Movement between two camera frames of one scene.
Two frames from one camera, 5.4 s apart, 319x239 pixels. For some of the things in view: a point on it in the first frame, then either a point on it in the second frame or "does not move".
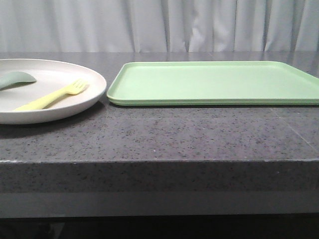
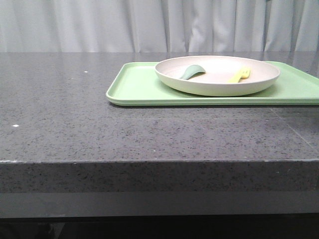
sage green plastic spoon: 11,79 to 191,70
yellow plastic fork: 74,88 to 244,72
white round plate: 52,77 to 220,70
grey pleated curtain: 159,26 does not move
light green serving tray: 213,83 does not move
